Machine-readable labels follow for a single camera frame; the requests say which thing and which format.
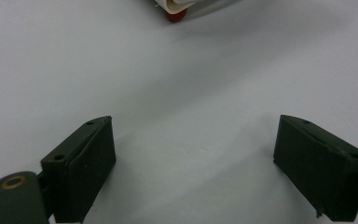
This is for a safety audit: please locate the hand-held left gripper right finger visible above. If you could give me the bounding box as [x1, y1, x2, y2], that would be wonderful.
[272, 114, 358, 222]

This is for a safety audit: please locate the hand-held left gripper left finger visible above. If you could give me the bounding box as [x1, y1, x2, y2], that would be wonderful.
[40, 115, 117, 224]

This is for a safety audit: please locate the small red round object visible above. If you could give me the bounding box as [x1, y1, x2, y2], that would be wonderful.
[163, 8, 188, 23]

